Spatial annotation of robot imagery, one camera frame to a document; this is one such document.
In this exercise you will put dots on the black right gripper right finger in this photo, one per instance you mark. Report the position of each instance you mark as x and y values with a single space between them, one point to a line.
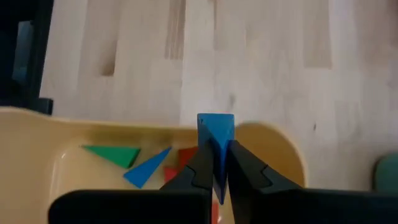
280 205

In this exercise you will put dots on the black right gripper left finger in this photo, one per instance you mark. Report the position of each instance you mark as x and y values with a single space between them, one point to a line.
140 205

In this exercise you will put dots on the blue wooden block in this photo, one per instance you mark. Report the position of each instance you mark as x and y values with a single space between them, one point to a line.
146 171
217 127

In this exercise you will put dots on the red wooden block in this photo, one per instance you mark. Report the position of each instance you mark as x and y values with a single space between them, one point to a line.
186 155
170 174

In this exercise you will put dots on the green wooden block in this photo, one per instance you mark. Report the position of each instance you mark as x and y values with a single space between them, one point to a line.
118 154

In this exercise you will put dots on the teal plastic bin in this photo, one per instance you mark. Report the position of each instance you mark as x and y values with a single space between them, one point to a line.
388 172

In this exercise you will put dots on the yellow plastic bin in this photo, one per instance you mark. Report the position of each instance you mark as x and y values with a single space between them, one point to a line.
31 149

